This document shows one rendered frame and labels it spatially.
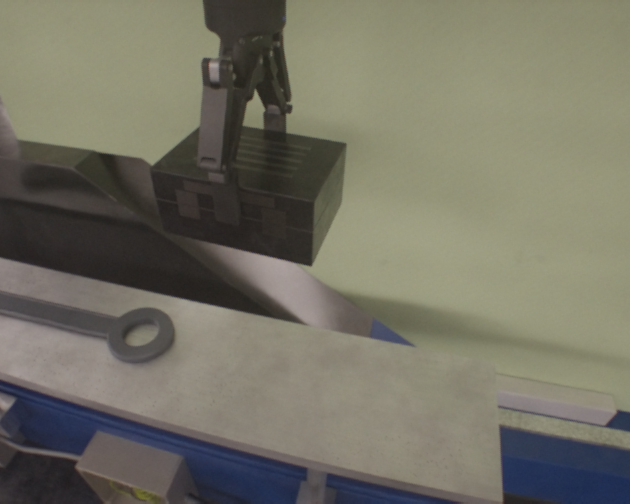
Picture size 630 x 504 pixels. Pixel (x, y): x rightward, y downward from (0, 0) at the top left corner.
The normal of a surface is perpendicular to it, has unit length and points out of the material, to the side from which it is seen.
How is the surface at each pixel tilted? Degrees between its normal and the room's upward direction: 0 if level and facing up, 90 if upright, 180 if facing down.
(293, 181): 0
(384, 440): 0
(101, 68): 90
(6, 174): 90
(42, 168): 90
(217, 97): 67
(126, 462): 0
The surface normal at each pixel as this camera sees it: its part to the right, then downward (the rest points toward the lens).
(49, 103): -0.23, 0.63
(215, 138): -0.25, 0.28
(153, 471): 0.04, -0.76
